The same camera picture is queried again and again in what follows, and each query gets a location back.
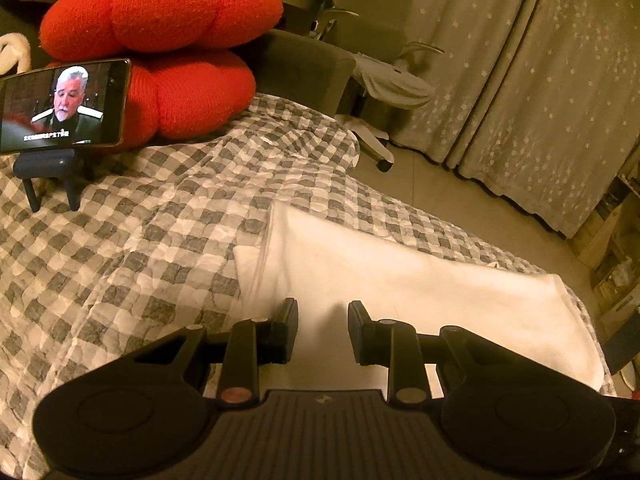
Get grey checkered bed quilt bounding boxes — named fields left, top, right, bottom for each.
left=0, top=91, right=618, bottom=480

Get white Pooh t-shirt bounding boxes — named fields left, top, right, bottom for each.
left=233, top=202, right=605, bottom=390

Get grey office chair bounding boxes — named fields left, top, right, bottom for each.
left=310, top=0, right=444, bottom=172

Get smartphone playing video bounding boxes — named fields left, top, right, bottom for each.
left=1, top=58, right=132, bottom=154

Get grey garment on chair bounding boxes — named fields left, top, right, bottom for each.
left=352, top=54, right=434, bottom=110

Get grey star curtain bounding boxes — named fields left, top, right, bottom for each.
left=390, top=0, right=639, bottom=237

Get wooden shelf unit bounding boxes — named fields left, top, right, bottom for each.
left=572, top=162, right=639, bottom=374

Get black phone stand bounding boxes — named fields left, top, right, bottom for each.
left=13, top=148, right=82, bottom=212

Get red knitted cushion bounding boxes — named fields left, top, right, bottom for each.
left=39, top=0, right=283, bottom=151

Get white flower plush cushion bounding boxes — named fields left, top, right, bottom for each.
left=0, top=32, right=32, bottom=76

